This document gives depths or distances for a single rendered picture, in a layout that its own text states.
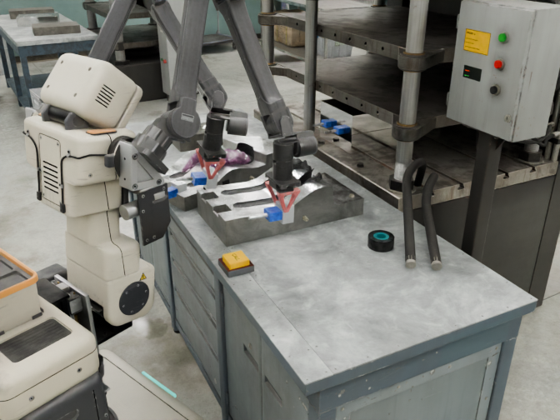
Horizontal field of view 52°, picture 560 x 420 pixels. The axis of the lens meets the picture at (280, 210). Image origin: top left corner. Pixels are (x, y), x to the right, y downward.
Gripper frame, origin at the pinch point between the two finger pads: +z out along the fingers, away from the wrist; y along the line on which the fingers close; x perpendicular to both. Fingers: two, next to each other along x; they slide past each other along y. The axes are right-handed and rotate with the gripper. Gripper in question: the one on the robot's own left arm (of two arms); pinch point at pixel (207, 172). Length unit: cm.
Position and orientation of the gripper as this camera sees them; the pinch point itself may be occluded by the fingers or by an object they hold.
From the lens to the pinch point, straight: 186.1
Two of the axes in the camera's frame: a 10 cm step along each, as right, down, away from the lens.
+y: -4.4, -5.2, 7.3
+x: -8.8, 0.8, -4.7
